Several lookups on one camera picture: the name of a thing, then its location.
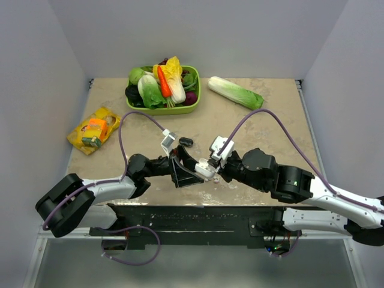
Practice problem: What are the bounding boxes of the orange toy carrot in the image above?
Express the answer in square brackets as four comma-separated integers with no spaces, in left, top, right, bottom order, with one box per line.
[157,65,172,98]

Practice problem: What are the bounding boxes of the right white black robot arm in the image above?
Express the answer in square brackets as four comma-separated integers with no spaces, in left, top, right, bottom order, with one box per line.
[209,148,383,246]

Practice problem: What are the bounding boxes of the yellow leaf cabbage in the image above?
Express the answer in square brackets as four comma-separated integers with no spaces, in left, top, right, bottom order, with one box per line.
[152,56,186,104]

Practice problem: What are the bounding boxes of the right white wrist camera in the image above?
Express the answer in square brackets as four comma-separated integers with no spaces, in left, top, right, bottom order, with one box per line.
[209,136,235,166]

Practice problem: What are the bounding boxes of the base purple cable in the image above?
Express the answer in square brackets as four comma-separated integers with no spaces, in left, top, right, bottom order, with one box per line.
[95,224,161,266]
[269,230,303,259]

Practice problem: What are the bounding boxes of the yellow snack bag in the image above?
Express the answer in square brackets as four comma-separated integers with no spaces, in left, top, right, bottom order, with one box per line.
[67,106,121,155]

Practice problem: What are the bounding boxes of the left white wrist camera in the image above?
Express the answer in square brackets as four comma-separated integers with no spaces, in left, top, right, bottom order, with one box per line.
[161,129,177,156]

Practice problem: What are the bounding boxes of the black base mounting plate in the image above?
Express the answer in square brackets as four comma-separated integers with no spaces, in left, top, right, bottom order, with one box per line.
[90,205,300,249]

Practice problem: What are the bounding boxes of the dark black vegetable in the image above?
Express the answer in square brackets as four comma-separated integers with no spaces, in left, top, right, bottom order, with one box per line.
[125,85,142,103]

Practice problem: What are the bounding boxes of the purple beet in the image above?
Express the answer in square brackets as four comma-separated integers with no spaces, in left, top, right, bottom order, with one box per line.
[182,91,198,106]

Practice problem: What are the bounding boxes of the orange green small box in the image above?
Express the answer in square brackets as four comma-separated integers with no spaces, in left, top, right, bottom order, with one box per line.
[82,118,107,148]

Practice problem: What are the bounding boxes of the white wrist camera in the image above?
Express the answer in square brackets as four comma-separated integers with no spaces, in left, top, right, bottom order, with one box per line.
[161,129,177,156]
[209,136,235,166]

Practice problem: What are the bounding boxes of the napa cabbage on table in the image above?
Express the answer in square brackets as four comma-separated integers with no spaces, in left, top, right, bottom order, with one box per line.
[208,76,264,110]

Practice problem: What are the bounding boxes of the black earbud case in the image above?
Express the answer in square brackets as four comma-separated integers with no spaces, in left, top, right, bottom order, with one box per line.
[179,137,194,148]

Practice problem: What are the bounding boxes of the aluminium front rail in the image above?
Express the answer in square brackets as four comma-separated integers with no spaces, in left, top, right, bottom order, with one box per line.
[38,227,125,240]

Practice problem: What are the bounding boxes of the white earbud charging case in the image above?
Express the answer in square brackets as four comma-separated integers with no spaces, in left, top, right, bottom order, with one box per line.
[194,158,215,179]

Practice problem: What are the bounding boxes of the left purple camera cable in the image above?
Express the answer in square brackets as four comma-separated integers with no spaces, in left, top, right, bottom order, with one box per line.
[42,110,166,231]

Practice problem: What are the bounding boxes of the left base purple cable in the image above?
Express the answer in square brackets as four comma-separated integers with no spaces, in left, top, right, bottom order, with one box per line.
[95,224,161,266]

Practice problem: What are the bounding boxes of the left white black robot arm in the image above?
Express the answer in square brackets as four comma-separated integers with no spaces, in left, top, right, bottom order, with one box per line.
[35,145,211,238]

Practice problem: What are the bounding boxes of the green plastic vegetable tray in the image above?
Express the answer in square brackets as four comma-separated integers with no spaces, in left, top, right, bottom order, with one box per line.
[125,65,202,115]

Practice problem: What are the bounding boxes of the round green vegetable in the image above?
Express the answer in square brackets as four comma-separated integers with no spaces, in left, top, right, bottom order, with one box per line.
[128,67,146,85]

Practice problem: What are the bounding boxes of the green white bok choy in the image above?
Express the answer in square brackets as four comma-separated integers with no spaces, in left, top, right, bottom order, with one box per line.
[137,75,166,109]

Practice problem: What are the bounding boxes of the dark green spinach leaves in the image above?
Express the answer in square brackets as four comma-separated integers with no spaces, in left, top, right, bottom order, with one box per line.
[182,73,197,92]

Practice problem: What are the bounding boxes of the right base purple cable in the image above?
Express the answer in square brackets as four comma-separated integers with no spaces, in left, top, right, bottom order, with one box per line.
[269,230,303,259]

